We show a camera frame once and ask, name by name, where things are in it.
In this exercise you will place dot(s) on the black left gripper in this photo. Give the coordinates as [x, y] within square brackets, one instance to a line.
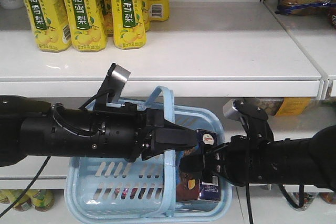
[125, 132]

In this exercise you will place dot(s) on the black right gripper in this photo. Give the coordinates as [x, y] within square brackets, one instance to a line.
[235, 161]

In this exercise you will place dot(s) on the light blue plastic basket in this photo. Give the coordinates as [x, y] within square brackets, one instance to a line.
[111, 190]

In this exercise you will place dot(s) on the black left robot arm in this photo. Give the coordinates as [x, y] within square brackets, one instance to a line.
[38, 128]

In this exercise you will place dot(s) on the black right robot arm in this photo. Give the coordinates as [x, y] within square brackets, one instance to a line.
[305, 161]

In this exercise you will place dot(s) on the yellow biscuit pack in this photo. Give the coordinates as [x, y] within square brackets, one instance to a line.
[288, 106]

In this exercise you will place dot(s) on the white supermarket shelf unit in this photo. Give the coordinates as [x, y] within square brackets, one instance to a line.
[206, 49]

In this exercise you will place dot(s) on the yellow pear drink bottle left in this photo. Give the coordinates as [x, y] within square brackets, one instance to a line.
[49, 24]

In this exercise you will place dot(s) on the yellow pear drink bottle right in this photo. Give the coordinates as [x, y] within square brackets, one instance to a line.
[128, 25]

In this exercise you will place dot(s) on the yellow pear drink bottle middle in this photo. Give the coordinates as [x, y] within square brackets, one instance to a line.
[86, 22]

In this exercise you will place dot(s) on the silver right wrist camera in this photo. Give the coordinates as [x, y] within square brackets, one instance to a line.
[234, 109]

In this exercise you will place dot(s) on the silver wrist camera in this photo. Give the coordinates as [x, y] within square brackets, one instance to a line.
[234, 109]
[116, 79]

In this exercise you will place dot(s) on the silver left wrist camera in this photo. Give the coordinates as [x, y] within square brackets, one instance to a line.
[116, 79]

